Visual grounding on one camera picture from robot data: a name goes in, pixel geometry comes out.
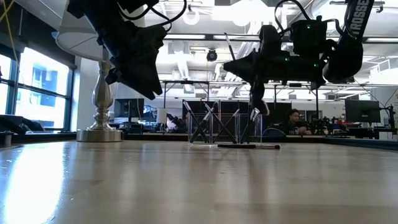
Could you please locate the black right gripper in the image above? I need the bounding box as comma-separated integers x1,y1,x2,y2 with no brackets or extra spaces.
223,49,295,85

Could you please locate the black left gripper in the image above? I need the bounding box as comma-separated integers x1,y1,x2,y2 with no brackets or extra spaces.
102,23,169,100

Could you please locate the clear acrylic brush organizer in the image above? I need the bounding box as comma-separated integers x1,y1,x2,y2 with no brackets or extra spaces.
186,111,263,146

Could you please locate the black computer monitor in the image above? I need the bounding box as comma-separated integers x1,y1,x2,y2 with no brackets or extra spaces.
344,99,381,124
113,98,145,119

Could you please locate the table lamp with white shade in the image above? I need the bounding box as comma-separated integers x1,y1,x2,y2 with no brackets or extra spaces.
14,0,123,143

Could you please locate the small white lampshade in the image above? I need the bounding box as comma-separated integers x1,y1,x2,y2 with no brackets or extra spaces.
155,107,169,124

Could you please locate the rig beam with light strips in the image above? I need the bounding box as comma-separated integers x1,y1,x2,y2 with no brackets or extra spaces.
163,33,398,44

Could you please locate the blue chair back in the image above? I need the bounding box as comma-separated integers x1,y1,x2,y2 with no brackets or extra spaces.
261,128,287,138

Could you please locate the black background robot equipment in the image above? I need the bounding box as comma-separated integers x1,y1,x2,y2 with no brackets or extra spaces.
310,114,340,136

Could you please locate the black curved object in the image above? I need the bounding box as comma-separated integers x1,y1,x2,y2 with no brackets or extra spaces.
0,114,45,135

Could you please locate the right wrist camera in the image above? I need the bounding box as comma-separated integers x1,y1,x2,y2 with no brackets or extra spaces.
259,24,283,54

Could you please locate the black background rig frame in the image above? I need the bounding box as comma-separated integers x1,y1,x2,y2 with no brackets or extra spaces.
272,82,320,116
162,80,210,110

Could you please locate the black aluminium table frame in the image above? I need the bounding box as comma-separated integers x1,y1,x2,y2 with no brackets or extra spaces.
11,132,398,152

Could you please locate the white ring light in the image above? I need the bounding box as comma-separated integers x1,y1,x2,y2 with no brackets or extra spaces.
182,8,201,26

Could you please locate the window with dark frame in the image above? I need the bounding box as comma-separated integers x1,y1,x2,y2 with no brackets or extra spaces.
0,46,75,132

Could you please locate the grey metal post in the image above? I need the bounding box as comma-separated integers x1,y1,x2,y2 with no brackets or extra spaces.
0,130,13,148

